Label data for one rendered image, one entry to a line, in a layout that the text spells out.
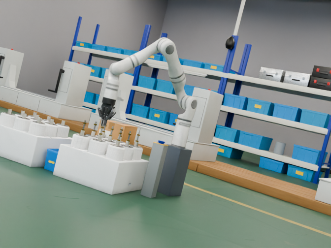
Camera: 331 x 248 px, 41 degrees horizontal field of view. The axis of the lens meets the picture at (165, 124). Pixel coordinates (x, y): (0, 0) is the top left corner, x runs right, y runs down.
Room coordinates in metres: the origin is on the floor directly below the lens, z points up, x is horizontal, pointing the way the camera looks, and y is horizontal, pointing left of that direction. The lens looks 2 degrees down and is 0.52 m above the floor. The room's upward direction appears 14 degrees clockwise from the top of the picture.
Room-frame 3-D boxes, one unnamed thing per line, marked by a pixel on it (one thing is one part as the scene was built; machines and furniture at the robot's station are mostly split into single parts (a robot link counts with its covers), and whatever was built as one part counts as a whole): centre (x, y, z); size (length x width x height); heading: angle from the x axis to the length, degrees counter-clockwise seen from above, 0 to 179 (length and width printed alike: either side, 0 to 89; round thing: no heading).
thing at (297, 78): (6.85, -1.83, 1.42); 0.42 x 0.37 x 0.20; 149
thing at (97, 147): (2.50, 0.34, 0.16); 0.10 x 0.10 x 0.18
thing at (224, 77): (8.04, -0.16, 0.97); 5.51 x 0.64 x 1.94; 56
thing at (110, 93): (2.52, 0.33, 0.53); 0.11 x 0.09 x 0.06; 143
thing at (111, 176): (2.61, 0.29, 0.09); 0.39 x 0.39 x 0.18; 68
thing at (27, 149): (2.81, 0.80, 0.09); 0.39 x 0.39 x 0.18; 67
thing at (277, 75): (7.07, -1.49, 1.42); 0.42 x 0.37 x 0.20; 144
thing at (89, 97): (9.14, 1.54, 0.36); 0.50 x 0.38 x 0.21; 147
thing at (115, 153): (2.46, 0.23, 0.16); 0.10 x 0.10 x 0.18
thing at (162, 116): (8.13, 0.05, 0.36); 0.50 x 0.38 x 0.21; 147
